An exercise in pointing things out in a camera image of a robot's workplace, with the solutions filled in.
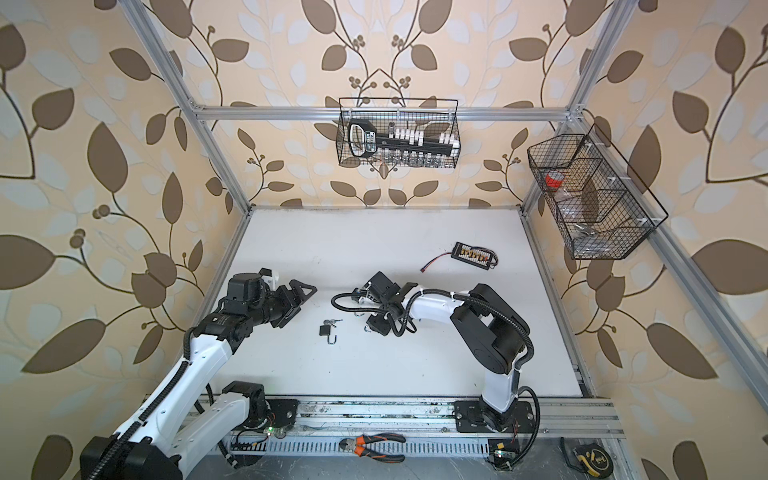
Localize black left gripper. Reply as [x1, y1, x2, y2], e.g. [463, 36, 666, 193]
[246, 279, 317, 328]

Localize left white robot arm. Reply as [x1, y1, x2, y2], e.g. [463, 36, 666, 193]
[79, 269, 317, 479]

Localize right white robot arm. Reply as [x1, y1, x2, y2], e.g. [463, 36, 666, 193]
[331, 272, 535, 432]

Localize red black power lead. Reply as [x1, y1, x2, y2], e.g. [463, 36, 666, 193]
[419, 251, 454, 275]

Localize black padlock open shackle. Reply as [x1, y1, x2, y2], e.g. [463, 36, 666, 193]
[318, 324, 337, 345]

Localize black parallel charging board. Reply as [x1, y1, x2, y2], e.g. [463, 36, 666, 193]
[451, 242, 499, 270]

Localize orange black pliers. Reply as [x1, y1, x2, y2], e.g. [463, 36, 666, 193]
[338, 432, 408, 464]

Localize yellow black tape measure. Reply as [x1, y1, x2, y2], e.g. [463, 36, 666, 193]
[572, 443, 614, 479]

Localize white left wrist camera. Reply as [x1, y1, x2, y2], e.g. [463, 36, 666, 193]
[258, 268, 279, 289]

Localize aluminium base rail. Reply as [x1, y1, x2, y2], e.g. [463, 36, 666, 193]
[266, 395, 626, 439]

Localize black socket holder rail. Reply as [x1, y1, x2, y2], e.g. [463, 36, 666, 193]
[343, 119, 461, 159]

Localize back wire basket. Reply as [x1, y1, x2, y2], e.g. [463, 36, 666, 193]
[335, 95, 462, 169]

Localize side wire basket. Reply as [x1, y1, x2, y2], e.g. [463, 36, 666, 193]
[527, 125, 668, 260]

